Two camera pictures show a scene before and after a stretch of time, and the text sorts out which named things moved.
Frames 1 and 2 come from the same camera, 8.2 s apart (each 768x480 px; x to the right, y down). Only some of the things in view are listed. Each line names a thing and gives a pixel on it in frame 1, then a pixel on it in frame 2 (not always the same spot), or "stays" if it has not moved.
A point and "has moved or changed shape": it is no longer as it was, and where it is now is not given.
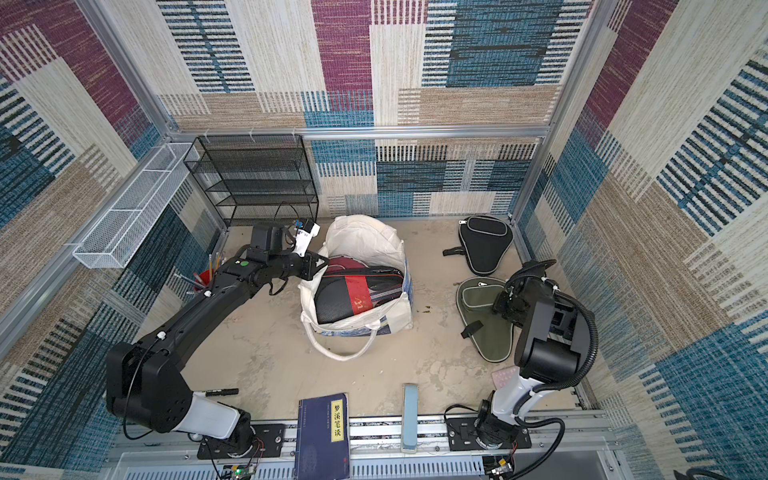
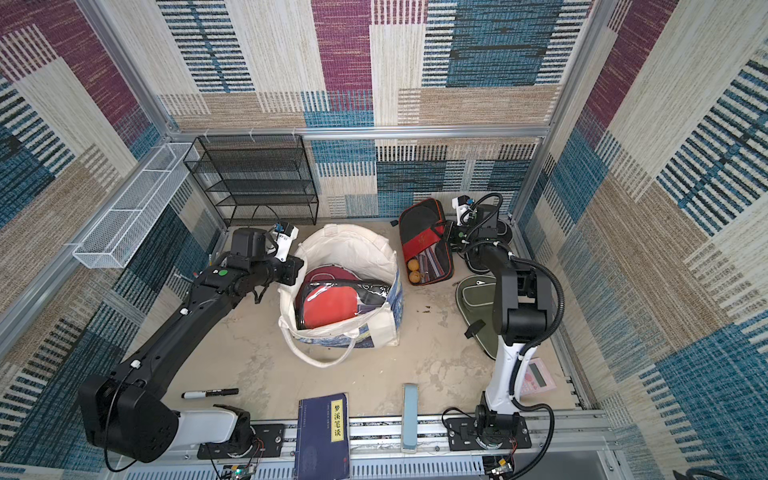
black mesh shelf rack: (255, 178) stays
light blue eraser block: (410, 418) stays
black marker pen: (222, 392) stays
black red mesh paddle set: (345, 292) to (426, 241)
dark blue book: (322, 438) stays
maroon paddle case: (342, 262) to (328, 272)
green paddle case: (491, 332) stays
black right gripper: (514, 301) to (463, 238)
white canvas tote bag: (365, 287) has moved or changed shape
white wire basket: (124, 226) stays
